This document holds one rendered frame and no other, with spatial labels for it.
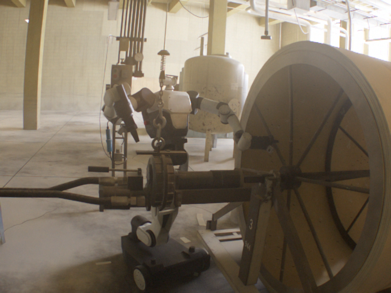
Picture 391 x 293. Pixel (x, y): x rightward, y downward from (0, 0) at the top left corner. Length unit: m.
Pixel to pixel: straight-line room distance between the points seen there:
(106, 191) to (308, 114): 1.91
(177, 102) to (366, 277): 1.50
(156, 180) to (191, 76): 4.99
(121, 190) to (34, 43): 9.07
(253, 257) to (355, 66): 1.27
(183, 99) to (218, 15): 9.01
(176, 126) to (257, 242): 0.89
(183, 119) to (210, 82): 4.20
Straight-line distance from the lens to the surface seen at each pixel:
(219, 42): 10.80
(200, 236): 2.74
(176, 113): 2.02
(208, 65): 6.24
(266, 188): 1.83
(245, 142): 1.99
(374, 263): 1.48
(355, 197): 3.44
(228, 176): 1.72
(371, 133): 1.43
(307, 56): 1.84
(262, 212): 1.88
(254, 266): 2.06
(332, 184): 1.64
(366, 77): 1.50
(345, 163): 3.38
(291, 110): 1.97
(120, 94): 1.51
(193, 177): 1.66
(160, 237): 2.37
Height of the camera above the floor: 1.40
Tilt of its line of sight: 10 degrees down
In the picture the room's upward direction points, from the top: 4 degrees clockwise
